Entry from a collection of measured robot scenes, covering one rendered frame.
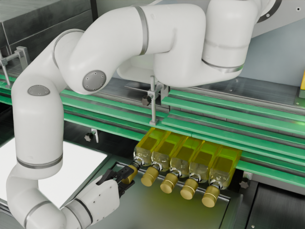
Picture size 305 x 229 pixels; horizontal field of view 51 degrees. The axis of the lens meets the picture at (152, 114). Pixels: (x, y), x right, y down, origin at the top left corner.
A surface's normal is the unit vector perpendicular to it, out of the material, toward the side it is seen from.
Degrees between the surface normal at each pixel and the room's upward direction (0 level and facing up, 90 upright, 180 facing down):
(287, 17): 3
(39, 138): 46
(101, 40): 55
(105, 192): 74
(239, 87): 90
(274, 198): 90
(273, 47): 0
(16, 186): 61
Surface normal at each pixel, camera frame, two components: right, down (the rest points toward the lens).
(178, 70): 0.00, 0.56
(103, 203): 0.75, 0.34
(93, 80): 0.50, 0.58
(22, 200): -0.23, -0.58
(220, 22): -0.55, 0.38
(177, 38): 0.33, 0.54
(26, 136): -0.18, 0.44
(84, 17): 0.90, 0.22
